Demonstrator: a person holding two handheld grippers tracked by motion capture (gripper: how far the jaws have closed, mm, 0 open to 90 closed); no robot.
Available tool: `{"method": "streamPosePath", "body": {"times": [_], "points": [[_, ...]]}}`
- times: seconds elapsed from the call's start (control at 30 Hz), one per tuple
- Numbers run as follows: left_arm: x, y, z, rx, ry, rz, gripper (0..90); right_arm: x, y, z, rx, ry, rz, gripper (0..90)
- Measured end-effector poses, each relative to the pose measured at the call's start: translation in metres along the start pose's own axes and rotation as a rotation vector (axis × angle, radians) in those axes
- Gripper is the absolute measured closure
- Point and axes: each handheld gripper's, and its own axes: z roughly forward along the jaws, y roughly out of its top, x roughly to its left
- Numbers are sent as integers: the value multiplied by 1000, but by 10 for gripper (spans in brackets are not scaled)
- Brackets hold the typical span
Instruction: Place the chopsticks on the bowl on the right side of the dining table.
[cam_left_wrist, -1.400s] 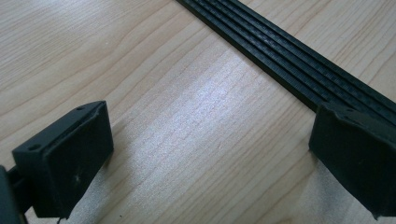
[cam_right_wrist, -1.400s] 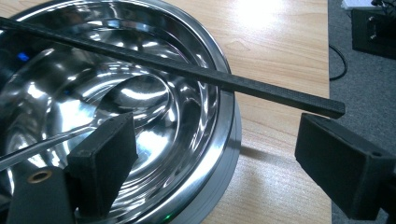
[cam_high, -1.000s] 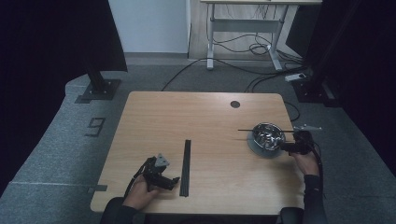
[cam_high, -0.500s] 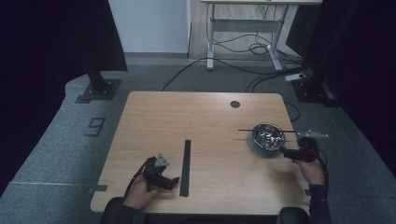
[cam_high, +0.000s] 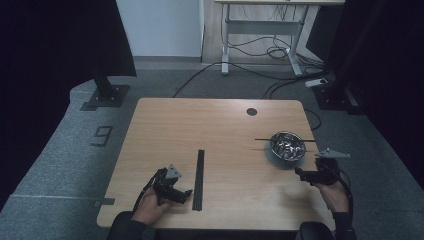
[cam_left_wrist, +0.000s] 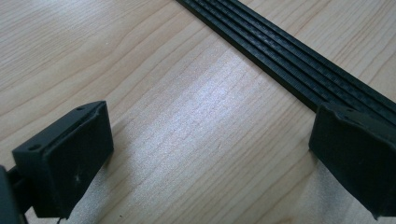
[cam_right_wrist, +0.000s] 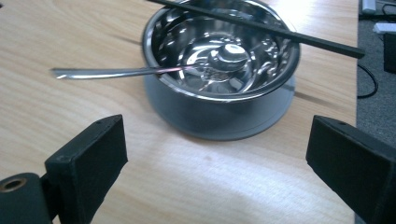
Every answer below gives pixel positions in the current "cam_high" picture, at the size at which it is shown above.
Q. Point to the black curtain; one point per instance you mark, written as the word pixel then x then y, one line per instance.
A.
pixel 50 66
pixel 396 83

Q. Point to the person's right leg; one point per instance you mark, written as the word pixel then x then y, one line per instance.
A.
pixel 315 231

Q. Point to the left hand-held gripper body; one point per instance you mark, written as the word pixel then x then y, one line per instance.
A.
pixel 173 172

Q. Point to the black round table grommet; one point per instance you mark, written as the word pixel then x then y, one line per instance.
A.
pixel 252 112

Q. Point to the person's right hand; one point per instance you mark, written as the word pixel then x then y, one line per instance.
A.
pixel 336 198

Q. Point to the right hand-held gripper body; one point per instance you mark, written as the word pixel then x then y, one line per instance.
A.
pixel 328 171

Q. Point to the person's left hand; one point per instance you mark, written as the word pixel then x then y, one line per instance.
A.
pixel 148 210

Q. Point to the black chopstick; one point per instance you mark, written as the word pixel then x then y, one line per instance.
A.
pixel 196 180
pixel 200 180
pixel 263 139

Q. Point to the white power strip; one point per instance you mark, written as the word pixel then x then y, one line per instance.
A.
pixel 316 82

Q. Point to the white desk frame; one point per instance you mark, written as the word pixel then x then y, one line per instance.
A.
pixel 263 27

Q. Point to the black stand with base plate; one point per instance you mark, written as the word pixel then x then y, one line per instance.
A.
pixel 336 96
pixel 106 93

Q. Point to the steel bowl with grey base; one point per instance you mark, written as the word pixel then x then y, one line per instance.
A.
pixel 280 162

